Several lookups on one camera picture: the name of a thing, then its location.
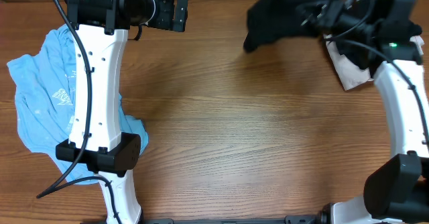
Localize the folded beige garment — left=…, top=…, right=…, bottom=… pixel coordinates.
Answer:
left=322, top=32, right=425, bottom=91

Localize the folded black garment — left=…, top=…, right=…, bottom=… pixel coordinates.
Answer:
left=336, top=22, right=422, bottom=74

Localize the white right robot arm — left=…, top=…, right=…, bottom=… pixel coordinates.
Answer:
left=296, top=0, right=428, bottom=223

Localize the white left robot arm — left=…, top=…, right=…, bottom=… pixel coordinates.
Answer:
left=56, top=0, right=188, bottom=223

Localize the black t-shirt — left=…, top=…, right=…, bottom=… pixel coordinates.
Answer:
left=243, top=0, right=324, bottom=53

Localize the light blue t-shirt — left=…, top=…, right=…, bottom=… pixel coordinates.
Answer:
left=6, top=23, right=149, bottom=185

